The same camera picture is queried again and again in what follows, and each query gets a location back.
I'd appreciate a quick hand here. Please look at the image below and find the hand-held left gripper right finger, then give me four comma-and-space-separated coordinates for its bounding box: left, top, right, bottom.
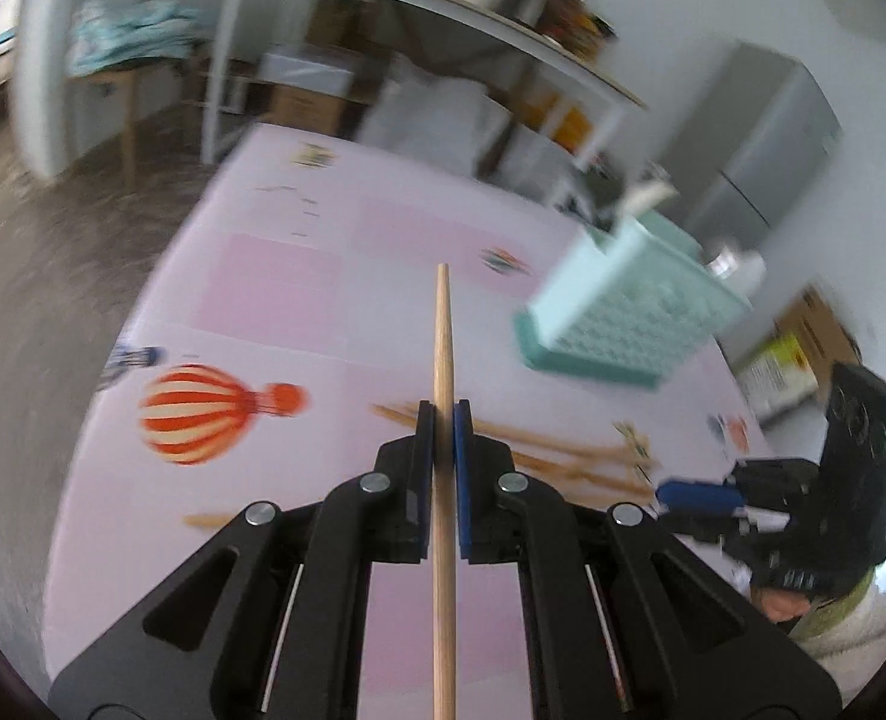
454, 399, 840, 720

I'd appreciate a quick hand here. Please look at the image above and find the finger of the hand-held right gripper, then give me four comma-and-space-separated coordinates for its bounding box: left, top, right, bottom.
657, 480, 744, 512
664, 510, 789, 541

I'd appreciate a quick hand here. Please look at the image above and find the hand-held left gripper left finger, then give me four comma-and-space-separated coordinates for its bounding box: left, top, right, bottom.
49, 400, 436, 720

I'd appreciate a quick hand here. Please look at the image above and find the pile of wooden chopsticks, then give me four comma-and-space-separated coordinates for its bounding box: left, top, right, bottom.
184, 401, 660, 530

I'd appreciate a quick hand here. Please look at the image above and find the tapered wooden chopstick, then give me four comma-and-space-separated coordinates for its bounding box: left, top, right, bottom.
431, 262, 459, 720

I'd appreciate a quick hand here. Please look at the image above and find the mint green plastic utensil holder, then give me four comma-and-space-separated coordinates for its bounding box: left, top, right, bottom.
514, 210, 753, 391

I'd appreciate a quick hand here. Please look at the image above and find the person's right forearm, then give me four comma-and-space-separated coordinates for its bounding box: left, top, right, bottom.
788, 562, 886, 662

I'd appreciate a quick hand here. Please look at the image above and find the person's right hand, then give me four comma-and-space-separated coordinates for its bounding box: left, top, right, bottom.
750, 589, 816, 626

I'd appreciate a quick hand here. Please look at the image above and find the yellow green sack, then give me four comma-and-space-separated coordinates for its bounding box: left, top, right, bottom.
738, 332, 821, 422

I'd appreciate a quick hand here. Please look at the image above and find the large cardboard box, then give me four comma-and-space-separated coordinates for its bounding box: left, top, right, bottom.
773, 283, 862, 392

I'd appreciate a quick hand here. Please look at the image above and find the pink printed tablecloth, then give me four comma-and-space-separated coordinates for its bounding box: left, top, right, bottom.
41, 124, 782, 720

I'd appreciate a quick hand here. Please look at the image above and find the grey refrigerator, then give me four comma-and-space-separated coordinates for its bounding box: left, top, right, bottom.
653, 41, 846, 257

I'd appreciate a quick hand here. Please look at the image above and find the white plastic bag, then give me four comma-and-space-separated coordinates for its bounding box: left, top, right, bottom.
359, 60, 490, 175

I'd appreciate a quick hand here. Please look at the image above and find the brown cardboard box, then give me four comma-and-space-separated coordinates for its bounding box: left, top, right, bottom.
269, 82, 348, 137

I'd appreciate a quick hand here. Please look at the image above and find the white flat box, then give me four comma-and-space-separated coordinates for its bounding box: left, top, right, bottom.
258, 47, 363, 92

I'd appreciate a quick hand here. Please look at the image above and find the white side table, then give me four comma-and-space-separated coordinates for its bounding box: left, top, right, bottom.
203, 0, 648, 190

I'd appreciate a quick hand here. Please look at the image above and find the wooden chair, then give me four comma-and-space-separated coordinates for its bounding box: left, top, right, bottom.
68, 0, 213, 188

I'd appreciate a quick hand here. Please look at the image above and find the floral cloth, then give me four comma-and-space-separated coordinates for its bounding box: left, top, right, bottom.
68, 0, 205, 80

